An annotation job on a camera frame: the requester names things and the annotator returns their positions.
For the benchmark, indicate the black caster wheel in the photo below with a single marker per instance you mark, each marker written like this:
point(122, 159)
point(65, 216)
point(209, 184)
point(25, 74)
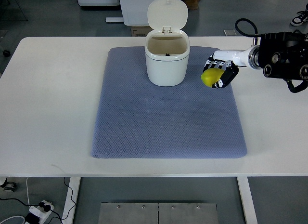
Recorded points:
point(6, 53)

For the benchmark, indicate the white table leg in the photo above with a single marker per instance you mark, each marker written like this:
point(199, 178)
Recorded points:
point(247, 201)
point(70, 205)

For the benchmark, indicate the black white sneaker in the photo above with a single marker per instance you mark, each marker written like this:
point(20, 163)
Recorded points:
point(301, 18)

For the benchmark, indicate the cardboard box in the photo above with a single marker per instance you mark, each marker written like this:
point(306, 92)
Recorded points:
point(140, 31)

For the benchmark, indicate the metal floor plate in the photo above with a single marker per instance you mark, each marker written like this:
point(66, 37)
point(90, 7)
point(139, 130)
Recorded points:
point(158, 213)

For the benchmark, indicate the white right table leg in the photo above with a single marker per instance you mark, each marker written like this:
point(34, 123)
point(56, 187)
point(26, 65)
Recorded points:
point(247, 201)

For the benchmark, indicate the white left table leg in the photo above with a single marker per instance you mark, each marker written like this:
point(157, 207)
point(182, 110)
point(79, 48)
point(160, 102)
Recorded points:
point(70, 205)

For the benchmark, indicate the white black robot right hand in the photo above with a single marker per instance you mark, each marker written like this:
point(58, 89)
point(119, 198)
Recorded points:
point(230, 61)

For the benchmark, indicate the white trash bin open lid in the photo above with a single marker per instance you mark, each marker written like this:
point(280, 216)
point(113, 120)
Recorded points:
point(167, 47)

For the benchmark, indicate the yellow lemon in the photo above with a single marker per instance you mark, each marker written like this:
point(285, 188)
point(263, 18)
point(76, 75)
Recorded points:
point(211, 76)

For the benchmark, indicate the white cabinet base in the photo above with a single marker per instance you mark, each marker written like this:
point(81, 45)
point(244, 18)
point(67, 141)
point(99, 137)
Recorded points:
point(134, 13)

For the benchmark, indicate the white power strip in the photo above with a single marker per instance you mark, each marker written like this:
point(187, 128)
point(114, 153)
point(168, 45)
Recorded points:
point(42, 210)

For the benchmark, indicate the blue textured mat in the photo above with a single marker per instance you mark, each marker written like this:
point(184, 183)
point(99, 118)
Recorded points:
point(137, 119)

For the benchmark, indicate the brown boot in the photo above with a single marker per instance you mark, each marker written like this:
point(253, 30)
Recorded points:
point(192, 4)

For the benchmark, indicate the grey floor socket cover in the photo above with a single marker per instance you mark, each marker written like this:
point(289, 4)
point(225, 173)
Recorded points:
point(230, 32)

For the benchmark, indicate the grey caster wheel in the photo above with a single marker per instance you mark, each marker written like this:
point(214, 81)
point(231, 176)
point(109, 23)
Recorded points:
point(7, 185)

